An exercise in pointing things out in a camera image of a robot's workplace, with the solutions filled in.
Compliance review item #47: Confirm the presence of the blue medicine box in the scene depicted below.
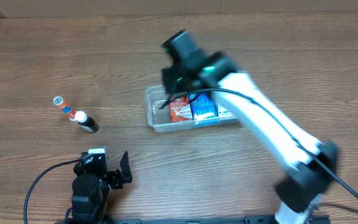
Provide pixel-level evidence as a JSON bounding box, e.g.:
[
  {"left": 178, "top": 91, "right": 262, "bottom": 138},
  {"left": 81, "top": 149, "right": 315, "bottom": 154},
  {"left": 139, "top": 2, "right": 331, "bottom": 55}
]
[{"left": 189, "top": 93, "right": 218, "bottom": 121}]

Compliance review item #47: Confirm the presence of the dark syrup bottle white cap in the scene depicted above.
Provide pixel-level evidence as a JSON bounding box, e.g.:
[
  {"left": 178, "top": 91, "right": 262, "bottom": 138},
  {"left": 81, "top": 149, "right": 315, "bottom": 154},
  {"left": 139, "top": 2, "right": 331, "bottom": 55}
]
[{"left": 75, "top": 111, "right": 99, "bottom": 133}]

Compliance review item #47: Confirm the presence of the clear plastic container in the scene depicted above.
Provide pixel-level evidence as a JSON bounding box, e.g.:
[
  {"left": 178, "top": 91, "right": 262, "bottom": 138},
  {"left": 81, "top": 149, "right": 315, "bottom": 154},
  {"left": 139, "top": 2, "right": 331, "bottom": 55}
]
[{"left": 145, "top": 85, "right": 238, "bottom": 133}]

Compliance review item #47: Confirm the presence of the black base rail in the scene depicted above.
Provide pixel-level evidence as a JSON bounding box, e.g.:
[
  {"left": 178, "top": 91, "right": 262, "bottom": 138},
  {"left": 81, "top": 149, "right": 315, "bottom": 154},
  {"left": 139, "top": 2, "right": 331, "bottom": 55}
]
[{"left": 57, "top": 215, "right": 331, "bottom": 224}]

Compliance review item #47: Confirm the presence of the orange vitamin tube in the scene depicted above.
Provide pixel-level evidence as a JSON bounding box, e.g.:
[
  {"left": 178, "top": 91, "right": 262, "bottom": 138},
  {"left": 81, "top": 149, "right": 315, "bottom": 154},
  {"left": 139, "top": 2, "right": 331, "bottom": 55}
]
[{"left": 53, "top": 96, "right": 76, "bottom": 121}]

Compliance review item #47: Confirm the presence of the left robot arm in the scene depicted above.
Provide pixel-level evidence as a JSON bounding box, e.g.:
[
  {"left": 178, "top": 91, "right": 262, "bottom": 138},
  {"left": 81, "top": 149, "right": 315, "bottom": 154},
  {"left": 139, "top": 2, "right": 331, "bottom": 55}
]
[{"left": 63, "top": 147, "right": 132, "bottom": 224}]

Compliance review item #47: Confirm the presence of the white medicine box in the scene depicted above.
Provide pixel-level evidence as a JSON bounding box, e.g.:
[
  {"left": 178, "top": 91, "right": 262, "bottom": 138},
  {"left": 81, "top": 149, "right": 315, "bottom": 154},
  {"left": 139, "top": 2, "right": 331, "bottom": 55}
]
[{"left": 216, "top": 104, "right": 234, "bottom": 118}]

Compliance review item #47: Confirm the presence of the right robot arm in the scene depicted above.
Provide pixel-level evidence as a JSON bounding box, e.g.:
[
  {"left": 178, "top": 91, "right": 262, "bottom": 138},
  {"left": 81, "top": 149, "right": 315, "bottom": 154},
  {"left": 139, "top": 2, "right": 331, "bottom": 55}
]
[{"left": 162, "top": 30, "right": 339, "bottom": 224}]

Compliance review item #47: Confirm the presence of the red medicine box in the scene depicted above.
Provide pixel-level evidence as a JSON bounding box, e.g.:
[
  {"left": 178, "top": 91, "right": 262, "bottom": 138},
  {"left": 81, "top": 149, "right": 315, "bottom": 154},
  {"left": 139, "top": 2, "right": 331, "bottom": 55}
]
[{"left": 169, "top": 96, "right": 193, "bottom": 123}]

